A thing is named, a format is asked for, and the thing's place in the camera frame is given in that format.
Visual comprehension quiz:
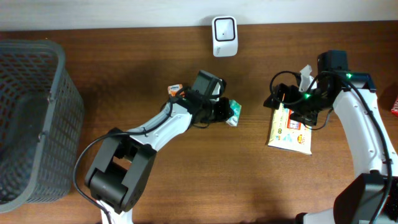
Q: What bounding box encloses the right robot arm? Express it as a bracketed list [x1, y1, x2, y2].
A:
[264, 50, 397, 224]

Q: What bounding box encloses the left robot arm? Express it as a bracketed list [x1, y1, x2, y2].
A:
[85, 70, 233, 223]

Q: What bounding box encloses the red snack bag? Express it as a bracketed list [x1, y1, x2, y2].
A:
[391, 97, 398, 116]

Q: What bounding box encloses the grey plastic mesh basket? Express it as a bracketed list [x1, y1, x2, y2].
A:
[1, 40, 85, 213]

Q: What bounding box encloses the orange Kleenex tissue pack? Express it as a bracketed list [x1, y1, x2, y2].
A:
[167, 84, 183, 96]

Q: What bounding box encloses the green tissue pack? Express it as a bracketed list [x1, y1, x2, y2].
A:
[226, 100, 242, 127]

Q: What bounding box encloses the yellow wet wipes pack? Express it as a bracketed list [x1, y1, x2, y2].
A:
[267, 105, 312, 155]

